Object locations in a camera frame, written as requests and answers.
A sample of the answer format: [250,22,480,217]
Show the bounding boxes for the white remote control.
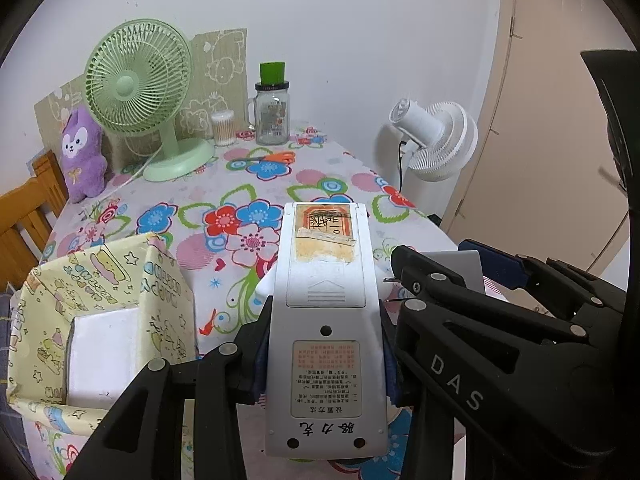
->
[265,203,387,460]

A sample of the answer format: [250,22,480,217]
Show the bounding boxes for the white 45W charger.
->
[254,266,277,304]

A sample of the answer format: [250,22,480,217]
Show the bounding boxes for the white box in bin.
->
[66,304,140,410]

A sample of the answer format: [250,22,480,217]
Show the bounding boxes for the white floor fan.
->
[390,98,478,182]

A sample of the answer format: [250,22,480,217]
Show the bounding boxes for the floral tablecloth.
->
[21,128,454,479]

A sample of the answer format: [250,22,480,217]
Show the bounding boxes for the glass jar green lid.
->
[246,62,290,145]

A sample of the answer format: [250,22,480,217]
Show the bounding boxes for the cotton swab container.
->
[209,110,235,146]

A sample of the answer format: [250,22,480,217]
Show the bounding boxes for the wooden chair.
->
[0,151,68,292]

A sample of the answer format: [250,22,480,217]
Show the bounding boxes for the purple plush toy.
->
[61,104,107,203]

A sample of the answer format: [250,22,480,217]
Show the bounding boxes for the green desk fan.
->
[84,18,214,182]

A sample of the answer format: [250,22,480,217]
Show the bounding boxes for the orange handled scissors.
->
[236,151,295,165]

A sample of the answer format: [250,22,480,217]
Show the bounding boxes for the white fan cable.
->
[84,144,164,206]

